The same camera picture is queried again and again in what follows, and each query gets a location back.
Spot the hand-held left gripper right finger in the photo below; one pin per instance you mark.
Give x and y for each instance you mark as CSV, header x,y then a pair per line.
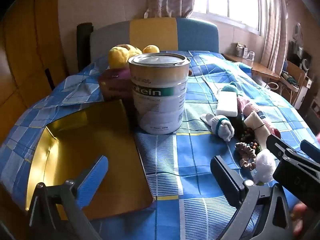
x,y
226,177

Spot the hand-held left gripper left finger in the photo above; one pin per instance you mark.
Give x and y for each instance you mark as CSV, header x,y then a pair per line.
x,y
92,180

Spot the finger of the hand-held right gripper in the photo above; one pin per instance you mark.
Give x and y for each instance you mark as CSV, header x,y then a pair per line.
x,y
275,143
310,147

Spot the pink fuzzy towel roll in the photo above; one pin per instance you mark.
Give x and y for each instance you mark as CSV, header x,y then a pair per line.
x,y
246,107

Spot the teal plush toy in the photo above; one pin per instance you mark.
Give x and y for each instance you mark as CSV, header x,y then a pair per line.
x,y
231,88

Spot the person's right hand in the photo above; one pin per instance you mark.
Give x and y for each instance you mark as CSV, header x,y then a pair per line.
x,y
303,217

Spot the cream rolled cloth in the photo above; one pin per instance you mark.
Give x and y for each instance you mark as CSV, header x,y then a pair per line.
x,y
258,130

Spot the white plastic bag ball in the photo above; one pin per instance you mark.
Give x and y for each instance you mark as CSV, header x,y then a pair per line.
x,y
265,166

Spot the brown scrunchie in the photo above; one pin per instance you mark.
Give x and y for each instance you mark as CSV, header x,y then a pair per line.
x,y
246,160

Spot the blue plaid blanket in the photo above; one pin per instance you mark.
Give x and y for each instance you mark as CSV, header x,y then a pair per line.
x,y
190,155

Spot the white sock green stripe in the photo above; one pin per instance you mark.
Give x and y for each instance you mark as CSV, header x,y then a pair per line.
x,y
222,130

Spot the white cabinet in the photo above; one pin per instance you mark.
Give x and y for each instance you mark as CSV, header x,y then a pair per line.
x,y
306,90

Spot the white tissue pack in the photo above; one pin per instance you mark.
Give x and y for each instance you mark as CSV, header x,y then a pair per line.
x,y
226,103

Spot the folding chair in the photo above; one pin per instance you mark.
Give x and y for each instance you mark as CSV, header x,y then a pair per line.
x,y
295,72

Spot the wooden desk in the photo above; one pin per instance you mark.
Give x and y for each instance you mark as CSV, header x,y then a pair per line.
x,y
262,68

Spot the white round fan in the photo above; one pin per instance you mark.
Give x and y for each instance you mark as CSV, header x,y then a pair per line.
x,y
305,64

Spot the white metal can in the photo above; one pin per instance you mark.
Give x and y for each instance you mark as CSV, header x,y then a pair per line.
x,y
160,110

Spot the maroon box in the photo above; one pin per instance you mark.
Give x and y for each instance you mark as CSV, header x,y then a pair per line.
x,y
112,87

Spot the black appliance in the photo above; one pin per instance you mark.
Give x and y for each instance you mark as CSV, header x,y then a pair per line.
x,y
298,51

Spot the clear acrylic organizer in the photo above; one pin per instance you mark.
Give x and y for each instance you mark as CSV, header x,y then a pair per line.
x,y
243,51

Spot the yellow giraffe plush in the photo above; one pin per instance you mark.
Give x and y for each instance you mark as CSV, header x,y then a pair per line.
x,y
120,55

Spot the window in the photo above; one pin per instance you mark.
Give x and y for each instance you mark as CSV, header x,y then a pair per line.
x,y
230,0

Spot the grey yellow blue headboard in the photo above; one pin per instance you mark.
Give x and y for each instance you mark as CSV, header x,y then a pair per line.
x,y
155,32

